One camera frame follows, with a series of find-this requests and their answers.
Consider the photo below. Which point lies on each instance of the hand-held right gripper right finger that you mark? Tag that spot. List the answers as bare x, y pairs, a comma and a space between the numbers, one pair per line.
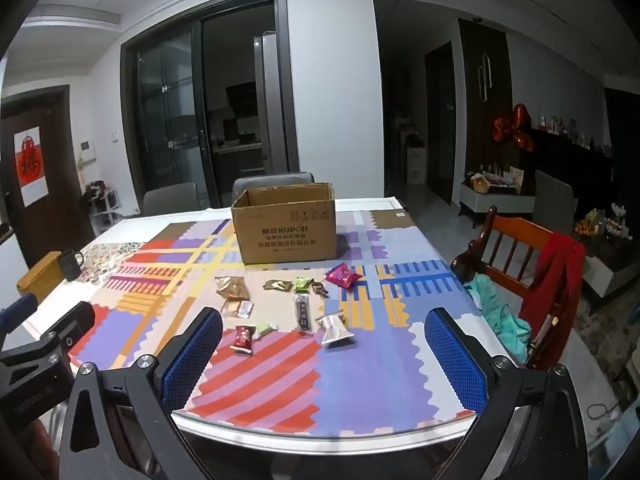
457, 360

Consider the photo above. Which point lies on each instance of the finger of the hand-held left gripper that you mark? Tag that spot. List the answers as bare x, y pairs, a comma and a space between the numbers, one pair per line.
17, 307
75, 322

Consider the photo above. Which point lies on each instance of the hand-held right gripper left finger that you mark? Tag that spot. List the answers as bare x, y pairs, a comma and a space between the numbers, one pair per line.
192, 360

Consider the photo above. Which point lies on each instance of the red snack packet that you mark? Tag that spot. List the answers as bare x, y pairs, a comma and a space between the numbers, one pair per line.
243, 338

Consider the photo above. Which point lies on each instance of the clear pastry packet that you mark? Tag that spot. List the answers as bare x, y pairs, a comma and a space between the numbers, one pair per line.
237, 308

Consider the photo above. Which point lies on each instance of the green candy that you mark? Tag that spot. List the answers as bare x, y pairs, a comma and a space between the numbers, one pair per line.
265, 330

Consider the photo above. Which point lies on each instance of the brown snack packet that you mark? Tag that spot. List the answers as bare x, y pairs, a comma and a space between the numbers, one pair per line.
232, 287

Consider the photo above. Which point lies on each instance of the gold snack packet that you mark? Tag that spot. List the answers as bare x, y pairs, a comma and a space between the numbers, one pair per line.
277, 285

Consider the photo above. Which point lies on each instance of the dark long snack packet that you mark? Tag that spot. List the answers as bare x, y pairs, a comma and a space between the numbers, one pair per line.
302, 312

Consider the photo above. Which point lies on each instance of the silver snack packet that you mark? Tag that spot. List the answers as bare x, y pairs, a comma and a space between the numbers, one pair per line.
334, 330

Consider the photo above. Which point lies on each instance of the green snack packet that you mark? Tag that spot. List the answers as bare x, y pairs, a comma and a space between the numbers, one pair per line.
302, 284

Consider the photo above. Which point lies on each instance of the pink snack packet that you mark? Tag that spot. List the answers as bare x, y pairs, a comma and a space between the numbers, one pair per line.
344, 276

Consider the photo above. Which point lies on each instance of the brown candy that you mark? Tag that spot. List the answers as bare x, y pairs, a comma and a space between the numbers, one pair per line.
320, 289

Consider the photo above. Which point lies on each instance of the brown cardboard box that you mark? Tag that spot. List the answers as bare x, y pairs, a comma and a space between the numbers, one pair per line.
285, 230

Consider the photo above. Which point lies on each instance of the woven wicker box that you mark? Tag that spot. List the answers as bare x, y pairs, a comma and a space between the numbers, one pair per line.
37, 275

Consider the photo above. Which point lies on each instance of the black mug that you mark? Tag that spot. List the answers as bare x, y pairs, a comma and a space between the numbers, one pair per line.
69, 264

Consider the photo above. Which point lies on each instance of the teal cloth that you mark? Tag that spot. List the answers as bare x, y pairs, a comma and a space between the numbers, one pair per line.
500, 315

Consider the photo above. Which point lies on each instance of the floral patterned cloth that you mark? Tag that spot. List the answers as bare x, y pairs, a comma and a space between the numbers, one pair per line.
107, 260

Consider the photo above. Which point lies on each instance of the colourful patterned tablecloth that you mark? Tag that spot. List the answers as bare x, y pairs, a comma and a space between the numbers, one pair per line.
280, 350

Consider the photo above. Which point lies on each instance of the orange wooden chair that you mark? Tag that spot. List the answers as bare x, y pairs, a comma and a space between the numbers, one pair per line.
505, 250

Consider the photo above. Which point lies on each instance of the white shoe rack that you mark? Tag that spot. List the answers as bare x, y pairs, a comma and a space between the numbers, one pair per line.
102, 202

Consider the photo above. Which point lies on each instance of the red garment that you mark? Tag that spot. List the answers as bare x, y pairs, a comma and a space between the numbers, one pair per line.
555, 280

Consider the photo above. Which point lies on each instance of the dark wooden door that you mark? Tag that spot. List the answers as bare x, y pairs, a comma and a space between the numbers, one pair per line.
55, 185

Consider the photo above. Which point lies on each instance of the red and white door poster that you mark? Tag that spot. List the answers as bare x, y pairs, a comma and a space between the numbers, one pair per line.
29, 165

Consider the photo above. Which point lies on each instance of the grey dining chair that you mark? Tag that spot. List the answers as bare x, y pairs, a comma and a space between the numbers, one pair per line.
170, 197
552, 200
272, 182

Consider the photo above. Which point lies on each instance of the white low bench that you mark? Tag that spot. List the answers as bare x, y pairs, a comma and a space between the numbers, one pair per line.
495, 201

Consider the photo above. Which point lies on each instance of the white floor box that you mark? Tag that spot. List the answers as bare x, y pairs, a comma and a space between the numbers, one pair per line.
415, 164

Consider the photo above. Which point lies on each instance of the dark sideboard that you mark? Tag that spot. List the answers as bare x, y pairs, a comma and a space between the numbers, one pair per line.
570, 170

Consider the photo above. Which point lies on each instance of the dark sliding glass door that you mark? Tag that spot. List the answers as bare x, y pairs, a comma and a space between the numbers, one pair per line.
170, 110

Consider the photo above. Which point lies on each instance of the red foil balloons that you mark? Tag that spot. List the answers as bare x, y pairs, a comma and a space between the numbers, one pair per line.
512, 127

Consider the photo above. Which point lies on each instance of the dark wardrobe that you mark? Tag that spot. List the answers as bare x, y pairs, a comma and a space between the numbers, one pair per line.
484, 85

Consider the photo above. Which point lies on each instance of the white wall intercom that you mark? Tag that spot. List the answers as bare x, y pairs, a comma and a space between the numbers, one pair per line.
87, 151

